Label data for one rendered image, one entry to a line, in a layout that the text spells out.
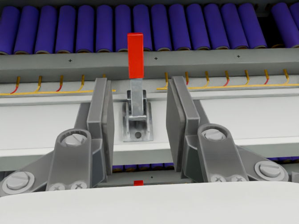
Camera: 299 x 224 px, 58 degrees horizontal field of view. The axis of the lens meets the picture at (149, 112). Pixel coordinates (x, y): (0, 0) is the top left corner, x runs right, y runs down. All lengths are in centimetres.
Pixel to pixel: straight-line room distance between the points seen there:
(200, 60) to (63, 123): 14
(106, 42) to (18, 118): 11
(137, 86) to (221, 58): 10
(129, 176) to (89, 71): 19
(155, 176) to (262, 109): 19
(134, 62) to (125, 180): 23
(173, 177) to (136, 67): 23
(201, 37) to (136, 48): 10
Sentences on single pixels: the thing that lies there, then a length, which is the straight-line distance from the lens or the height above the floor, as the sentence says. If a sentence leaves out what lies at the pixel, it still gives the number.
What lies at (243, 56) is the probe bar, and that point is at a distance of 29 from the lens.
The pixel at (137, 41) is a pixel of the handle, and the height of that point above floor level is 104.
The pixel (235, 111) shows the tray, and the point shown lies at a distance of 28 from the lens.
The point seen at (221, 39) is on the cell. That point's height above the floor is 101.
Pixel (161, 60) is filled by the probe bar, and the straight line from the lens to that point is 27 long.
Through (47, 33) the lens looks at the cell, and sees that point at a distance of 31.
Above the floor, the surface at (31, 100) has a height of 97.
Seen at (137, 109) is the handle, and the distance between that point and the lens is 23.
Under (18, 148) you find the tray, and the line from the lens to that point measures 27.
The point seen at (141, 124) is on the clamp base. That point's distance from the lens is 25.
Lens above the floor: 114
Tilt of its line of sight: 42 degrees down
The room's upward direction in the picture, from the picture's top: 1 degrees clockwise
